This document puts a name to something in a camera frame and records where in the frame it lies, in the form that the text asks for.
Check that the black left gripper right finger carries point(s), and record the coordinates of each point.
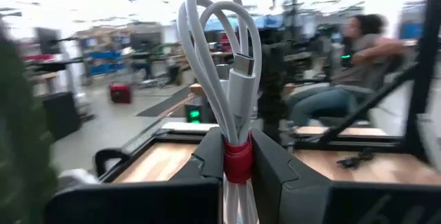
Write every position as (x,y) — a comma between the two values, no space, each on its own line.
(310,203)

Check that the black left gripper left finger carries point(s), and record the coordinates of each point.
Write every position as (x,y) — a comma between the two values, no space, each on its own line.
(144,203)

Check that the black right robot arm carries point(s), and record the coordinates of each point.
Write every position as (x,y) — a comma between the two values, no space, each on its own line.
(272,79)

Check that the white hexagonal plant pot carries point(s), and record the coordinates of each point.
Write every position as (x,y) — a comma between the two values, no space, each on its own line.
(77,177)

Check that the green-lit black device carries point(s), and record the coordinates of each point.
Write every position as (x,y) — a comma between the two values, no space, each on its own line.
(194,113)

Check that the red box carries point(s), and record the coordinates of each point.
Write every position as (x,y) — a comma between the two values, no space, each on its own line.
(120,93)

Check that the black cabinet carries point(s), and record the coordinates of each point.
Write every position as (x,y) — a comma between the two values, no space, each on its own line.
(62,113)

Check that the green cactus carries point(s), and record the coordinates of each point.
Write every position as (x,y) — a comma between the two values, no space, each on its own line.
(20,131)

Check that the person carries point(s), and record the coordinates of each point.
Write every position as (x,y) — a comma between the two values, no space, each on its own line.
(358,65)

